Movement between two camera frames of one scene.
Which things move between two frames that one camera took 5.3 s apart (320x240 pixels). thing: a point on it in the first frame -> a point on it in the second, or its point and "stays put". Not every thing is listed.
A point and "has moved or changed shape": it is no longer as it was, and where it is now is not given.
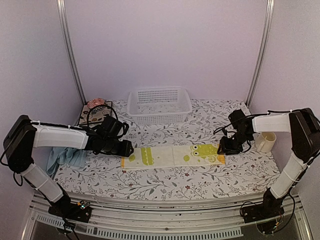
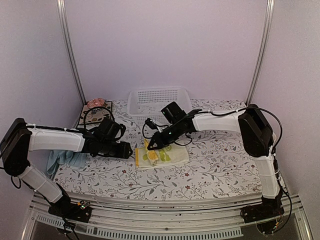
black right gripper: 225,146 -> 159,141
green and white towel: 173,156 has moved or changed shape
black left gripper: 125,151 stays put
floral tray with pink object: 90,117 stays put
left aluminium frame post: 66,42 stays put
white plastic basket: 159,105 stays put
